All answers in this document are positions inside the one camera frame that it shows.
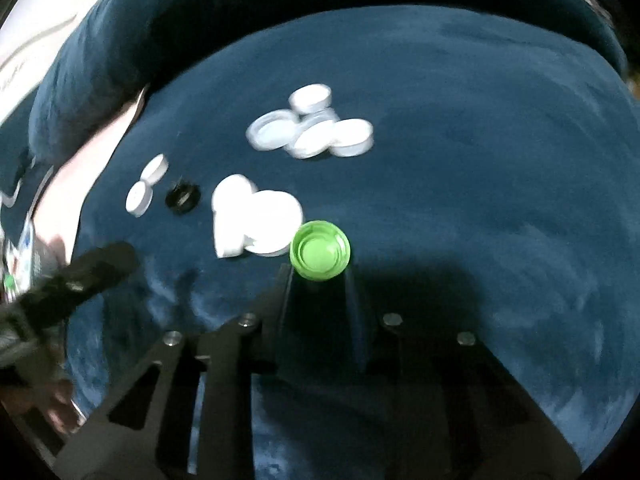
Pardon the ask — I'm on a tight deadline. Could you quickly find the pink bedsheet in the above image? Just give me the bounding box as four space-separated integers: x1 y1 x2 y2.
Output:
30 85 151 271

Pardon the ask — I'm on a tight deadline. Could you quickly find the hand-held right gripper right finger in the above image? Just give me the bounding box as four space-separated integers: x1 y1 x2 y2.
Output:
346 266 582 480

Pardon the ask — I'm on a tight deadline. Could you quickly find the light green ribbed cap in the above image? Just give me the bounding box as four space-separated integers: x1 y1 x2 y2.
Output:
289 220 352 281

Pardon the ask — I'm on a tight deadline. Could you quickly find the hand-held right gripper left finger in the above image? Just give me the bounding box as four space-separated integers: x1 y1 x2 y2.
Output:
57 263 297 480

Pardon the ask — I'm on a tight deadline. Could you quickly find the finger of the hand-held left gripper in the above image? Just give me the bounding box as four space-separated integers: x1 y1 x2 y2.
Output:
27 241 140 313

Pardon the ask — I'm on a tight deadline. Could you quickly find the person's left hand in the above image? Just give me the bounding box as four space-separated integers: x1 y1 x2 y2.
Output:
0 375 88 433

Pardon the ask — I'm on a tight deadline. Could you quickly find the dark blue plush blanket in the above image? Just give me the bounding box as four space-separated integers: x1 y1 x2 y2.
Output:
0 0 636 480

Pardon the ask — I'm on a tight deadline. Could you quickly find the dark blue piped pillow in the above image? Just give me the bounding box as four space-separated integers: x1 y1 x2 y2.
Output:
0 110 51 211

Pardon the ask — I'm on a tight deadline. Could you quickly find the pile of white caps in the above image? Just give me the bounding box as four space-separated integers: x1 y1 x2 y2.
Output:
125 84 375 260

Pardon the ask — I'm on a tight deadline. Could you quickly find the black cap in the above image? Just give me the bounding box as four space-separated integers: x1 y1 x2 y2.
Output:
165 180 202 213

